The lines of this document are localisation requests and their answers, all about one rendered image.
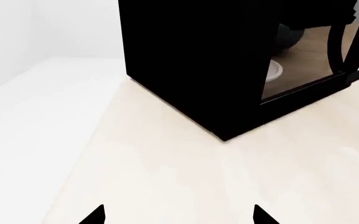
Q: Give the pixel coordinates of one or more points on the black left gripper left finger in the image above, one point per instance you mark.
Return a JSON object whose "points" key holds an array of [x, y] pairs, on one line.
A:
{"points": [[96, 217]]}

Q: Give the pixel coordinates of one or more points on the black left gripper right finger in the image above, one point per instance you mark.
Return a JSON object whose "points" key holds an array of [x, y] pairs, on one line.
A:
{"points": [[263, 217]]}

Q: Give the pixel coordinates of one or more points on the black microwave body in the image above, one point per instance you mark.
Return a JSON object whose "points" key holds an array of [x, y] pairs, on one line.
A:
{"points": [[194, 58]]}

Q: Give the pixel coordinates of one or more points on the white bowl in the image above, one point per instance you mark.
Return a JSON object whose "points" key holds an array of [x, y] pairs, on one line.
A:
{"points": [[275, 71]]}

